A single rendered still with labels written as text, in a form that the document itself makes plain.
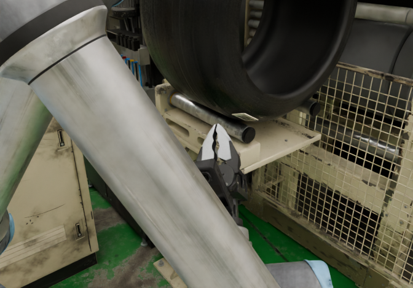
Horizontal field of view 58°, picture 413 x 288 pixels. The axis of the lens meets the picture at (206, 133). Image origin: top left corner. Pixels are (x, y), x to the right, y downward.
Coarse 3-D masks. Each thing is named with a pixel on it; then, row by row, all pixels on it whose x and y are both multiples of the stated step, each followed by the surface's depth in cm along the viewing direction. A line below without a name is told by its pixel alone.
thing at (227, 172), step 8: (224, 168) 71; (232, 168) 70; (224, 176) 70; (232, 176) 70; (240, 176) 76; (232, 184) 69; (240, 184) 74; (232, 192) 70; (240, 192) 72; (240, 200) 75; (232, 216) 71; (240, 224) 68
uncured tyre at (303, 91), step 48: (144, 0) 90; (192, 0) 77; (240, 0) 78; (288, 0) 126; (336, 0) 114; (192, 48) 81; (288, 48) 127; (336, 48) 107; (192, 96) 100; (240, 96) 90; (288, 96) 100
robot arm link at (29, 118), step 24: (120, 0) 51; (0, 96) 49; (24, 96) 49; (0, 120) 51; (24, 120) 52; (48, 120) 56; (0, 144) 53; (24, 144) 55; (0, 168) 56; (24, 168) 61; (0, 192) 60; (0, 216) 66; (0, 240) 69
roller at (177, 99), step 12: (180, 96) 118; (180, 108) 117; (192, 108) 112; (204, 108) 109; (204, 120) 109; (216, 120) 104; (228, 120) 101; (228, 132) 101; (240, 132) 97; (252, 132) 98
